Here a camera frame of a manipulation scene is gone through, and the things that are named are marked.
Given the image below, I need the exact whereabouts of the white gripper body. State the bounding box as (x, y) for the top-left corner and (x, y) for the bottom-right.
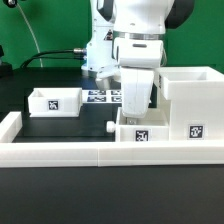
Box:
(120, 67), (155, 118)

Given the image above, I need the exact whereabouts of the white front drawer box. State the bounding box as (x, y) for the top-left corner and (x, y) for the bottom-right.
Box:
(106, 108), (169, 142)

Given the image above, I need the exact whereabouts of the white drawer box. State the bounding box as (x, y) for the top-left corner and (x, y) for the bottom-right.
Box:
(28, 88), (83, 117)
(106, 108), (169, 142)

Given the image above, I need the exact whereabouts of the white drawer cabinet frame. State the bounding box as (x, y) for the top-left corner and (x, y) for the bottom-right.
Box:
(156, 67), (224, 140)

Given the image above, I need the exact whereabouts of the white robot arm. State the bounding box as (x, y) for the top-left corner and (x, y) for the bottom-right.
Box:
(82, 0), (195, 118)

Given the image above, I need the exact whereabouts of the white rear drawer box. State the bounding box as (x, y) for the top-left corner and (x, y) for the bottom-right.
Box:
(28, 88), (83, 117)

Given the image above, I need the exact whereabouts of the white fiducial marker sheet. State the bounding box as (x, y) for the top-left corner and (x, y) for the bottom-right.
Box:
(82, 90), (122, 104)

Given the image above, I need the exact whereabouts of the black device at left edge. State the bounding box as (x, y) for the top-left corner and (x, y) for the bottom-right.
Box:
(0, 45), (13, 77)

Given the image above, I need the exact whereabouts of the white U-shaped border fence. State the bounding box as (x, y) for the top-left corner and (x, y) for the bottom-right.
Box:
(0, 112), (224, 168)

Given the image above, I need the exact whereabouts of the black cable with connector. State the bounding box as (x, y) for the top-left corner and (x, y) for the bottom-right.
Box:
(19, 47), (88, 69)

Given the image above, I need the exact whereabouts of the thin white cable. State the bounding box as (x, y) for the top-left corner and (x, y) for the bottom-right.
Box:
(15, 2), (44, 68)

